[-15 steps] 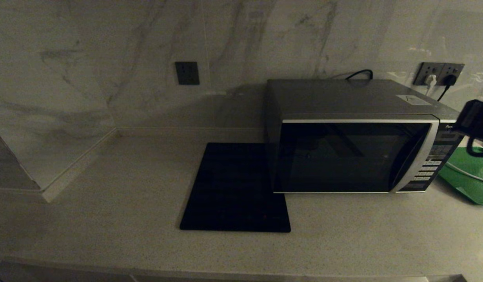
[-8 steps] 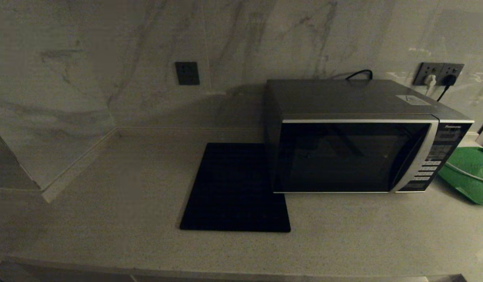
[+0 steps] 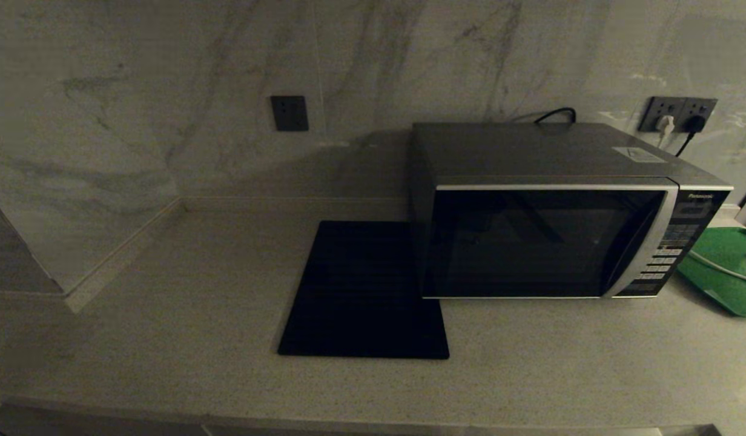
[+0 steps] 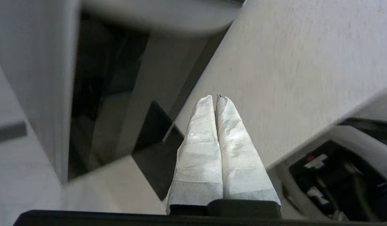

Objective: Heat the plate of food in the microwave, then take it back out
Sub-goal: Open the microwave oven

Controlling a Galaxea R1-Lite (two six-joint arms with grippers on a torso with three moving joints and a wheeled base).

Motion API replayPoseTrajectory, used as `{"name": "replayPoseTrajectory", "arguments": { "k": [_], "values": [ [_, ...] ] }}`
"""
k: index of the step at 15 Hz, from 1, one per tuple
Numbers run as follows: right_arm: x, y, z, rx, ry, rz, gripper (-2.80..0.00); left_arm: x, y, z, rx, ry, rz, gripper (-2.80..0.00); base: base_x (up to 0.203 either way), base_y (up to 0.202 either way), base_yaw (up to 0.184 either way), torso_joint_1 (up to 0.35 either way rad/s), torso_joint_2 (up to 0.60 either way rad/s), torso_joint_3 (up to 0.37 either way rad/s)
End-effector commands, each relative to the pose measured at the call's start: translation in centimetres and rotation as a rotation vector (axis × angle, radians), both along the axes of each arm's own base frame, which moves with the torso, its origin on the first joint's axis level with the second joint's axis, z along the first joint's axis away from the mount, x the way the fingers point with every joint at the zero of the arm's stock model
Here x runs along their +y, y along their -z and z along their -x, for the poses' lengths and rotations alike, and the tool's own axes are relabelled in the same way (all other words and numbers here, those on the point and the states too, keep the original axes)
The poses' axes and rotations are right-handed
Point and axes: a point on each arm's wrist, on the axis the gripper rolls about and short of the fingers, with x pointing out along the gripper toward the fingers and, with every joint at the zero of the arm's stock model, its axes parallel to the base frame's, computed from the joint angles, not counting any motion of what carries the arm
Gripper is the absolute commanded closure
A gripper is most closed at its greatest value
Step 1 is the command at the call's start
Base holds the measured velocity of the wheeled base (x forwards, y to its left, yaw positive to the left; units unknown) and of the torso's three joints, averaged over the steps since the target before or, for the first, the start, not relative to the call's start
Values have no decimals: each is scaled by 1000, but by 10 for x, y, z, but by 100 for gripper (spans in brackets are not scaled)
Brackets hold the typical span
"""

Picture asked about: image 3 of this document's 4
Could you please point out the green plastic tray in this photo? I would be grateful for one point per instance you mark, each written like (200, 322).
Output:
(727, 284)

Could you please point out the dark single wall socket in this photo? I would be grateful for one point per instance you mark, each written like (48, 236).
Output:
(290, 114)

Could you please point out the black square mat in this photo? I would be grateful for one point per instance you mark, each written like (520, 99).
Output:
(355, 290)

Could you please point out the grey double wall socket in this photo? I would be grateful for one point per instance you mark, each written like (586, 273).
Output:
(678, 106)

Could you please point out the silver microwave oven body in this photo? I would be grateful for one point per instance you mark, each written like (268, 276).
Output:
(530, 151)

